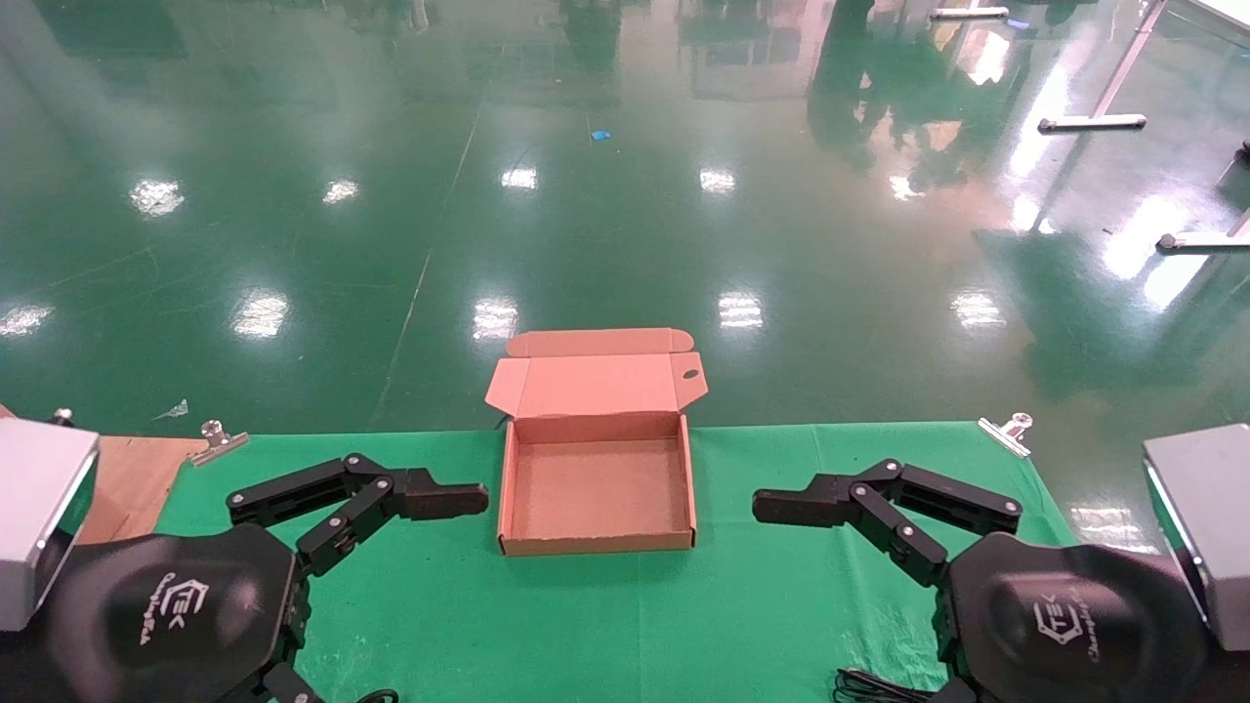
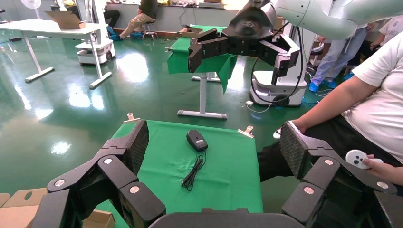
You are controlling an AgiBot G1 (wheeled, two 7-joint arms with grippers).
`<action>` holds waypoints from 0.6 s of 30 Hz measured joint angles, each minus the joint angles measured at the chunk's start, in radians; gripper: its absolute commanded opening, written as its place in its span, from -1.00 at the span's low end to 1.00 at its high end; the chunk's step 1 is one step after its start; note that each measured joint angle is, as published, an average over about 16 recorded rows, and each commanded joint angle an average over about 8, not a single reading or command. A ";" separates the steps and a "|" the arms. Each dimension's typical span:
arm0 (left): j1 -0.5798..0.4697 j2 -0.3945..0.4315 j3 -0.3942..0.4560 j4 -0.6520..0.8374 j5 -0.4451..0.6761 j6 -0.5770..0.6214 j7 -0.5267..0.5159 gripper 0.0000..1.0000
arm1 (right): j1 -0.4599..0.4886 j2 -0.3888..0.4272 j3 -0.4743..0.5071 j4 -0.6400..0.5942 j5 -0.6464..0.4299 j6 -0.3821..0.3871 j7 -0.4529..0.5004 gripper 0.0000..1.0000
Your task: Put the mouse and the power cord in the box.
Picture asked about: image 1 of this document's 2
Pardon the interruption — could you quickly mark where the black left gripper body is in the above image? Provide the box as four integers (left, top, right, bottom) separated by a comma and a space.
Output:
0, 524, 312, 703

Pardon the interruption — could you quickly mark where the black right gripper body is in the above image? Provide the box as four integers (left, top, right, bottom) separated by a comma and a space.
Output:
942, 532, 1212, 703

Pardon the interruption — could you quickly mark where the open brown cardboard box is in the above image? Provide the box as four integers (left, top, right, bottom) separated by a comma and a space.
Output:
485, 327, 709, 558

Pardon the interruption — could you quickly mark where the silver binder clip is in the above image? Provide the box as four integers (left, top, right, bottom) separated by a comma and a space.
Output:
978, 412, 1034, 459
189, 420, 250, 468

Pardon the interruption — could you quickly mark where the green table cloth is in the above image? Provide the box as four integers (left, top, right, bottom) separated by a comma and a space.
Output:
156, 422, 1163, 703

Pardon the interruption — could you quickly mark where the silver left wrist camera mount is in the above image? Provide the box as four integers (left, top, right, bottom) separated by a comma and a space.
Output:
0, 418, 101, 633

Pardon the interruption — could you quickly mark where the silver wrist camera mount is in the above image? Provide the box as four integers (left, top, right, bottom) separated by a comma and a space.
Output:
1143, 423, 1250, 652
0, 418, 101, 633

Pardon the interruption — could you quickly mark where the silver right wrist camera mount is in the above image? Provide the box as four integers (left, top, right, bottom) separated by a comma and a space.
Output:
1143, 423, 1250, 652

